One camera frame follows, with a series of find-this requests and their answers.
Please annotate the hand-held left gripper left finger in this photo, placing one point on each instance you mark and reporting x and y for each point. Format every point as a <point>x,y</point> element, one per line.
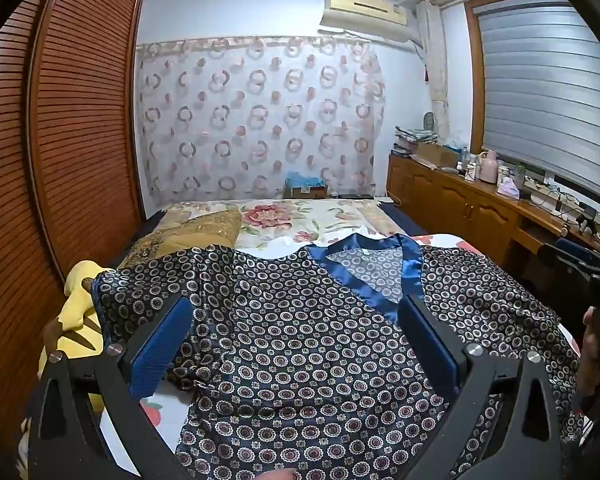
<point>160,347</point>

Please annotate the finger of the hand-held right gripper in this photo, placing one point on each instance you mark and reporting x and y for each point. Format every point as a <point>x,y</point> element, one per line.
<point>560,260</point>
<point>582,251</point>

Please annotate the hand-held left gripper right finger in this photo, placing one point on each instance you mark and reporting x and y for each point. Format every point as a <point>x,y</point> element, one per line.
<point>430,352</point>

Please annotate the navy circle-print pajama top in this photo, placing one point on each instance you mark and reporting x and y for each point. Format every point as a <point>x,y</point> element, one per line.
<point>305,360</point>

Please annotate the person's right hand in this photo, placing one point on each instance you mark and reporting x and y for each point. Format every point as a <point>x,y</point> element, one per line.
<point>592,360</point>

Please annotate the strawberry flower print sheet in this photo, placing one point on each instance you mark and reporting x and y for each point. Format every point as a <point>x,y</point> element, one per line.
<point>160,415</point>

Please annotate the pink tissue pack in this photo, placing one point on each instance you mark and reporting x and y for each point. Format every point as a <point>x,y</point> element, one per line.
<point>508,188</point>

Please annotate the yellow plush toy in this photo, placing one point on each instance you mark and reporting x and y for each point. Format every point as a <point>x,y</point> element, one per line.
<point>72,320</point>

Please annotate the wooden sideboard cabinet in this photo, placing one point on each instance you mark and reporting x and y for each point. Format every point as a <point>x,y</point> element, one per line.
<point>460,205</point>

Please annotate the pink thermos jug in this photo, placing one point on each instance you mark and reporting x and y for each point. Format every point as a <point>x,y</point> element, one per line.
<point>488,167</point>

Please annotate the gold patterned blanket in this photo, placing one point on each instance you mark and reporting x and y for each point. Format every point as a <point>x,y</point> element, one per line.
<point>190,232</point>

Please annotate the open brown cardboard box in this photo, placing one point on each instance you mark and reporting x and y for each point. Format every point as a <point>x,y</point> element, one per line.
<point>437,156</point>

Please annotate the grey striped window blind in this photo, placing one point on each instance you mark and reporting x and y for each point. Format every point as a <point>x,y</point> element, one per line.
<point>545,90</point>

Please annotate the flat black box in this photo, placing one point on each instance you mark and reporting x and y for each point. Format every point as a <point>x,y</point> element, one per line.
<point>356,196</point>

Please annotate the floral quilt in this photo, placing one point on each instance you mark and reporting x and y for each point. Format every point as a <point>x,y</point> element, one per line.
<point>290,220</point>

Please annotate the small grey fan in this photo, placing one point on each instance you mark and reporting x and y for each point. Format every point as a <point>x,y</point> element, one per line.
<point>429,121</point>

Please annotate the stack of folded towels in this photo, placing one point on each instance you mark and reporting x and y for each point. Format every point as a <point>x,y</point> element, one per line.
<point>415,134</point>

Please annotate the wooden louvred wardrobe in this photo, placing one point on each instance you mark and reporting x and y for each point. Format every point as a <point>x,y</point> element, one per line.
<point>80,135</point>

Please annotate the beige patterned window curtain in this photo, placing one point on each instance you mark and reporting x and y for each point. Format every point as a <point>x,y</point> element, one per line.
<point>435,70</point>

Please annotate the cream air conditioner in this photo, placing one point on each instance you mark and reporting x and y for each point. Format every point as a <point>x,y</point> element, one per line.
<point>362,7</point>

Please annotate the wooden window frame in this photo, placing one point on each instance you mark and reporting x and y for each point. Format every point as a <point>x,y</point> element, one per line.
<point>474,85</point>

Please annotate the circle-print sheer wall curtain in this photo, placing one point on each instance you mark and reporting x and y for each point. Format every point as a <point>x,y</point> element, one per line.
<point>260,120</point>

